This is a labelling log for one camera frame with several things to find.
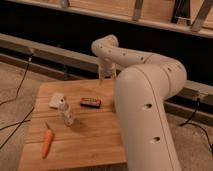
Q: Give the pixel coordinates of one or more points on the wooden board table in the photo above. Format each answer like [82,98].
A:
[92,140]

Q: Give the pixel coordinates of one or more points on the orange carrot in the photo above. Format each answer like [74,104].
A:
[49,135]

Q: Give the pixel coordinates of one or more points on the clear plastic bottle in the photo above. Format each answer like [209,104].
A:
[66,113]

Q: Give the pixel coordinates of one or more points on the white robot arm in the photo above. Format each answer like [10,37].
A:
[143,81]

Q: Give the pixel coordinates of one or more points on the black red rectangular box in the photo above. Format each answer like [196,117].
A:
[90,102]

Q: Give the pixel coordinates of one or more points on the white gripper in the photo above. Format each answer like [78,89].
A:
[106,68]

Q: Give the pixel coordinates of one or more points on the white sponge block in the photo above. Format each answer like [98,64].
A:
[54,100]

